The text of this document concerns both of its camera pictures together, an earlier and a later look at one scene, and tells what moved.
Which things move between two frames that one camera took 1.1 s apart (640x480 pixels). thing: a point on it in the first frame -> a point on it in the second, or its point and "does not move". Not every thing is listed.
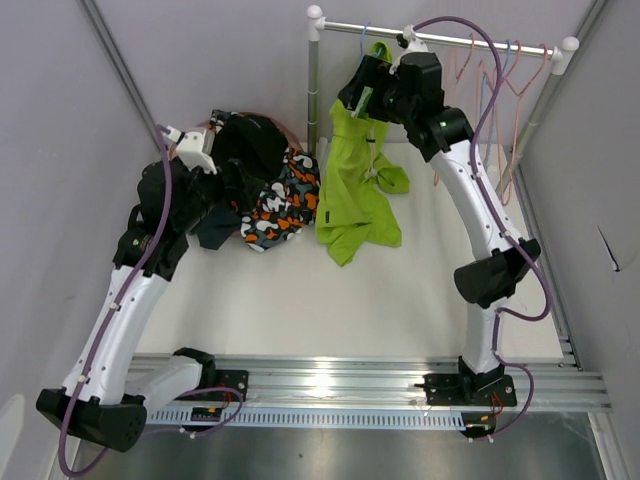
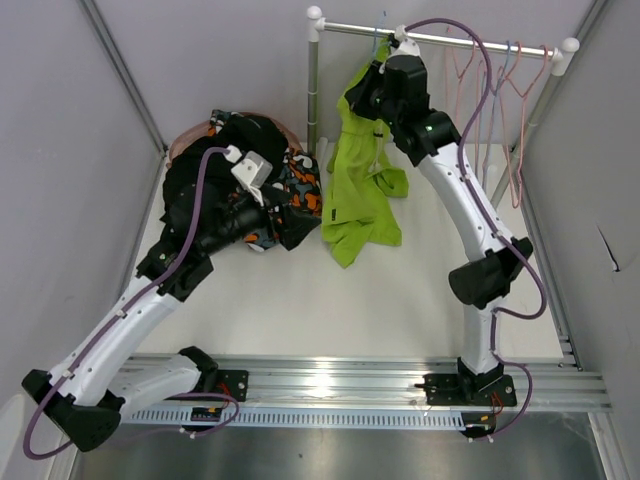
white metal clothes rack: x=317 y=26 does not move
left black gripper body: x=238 y=195 -> x=282 y=229
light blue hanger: x=361 y=47 -> x=375 y=31
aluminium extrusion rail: x=545 y=381 does not move
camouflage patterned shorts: x=287 y=203 does not move
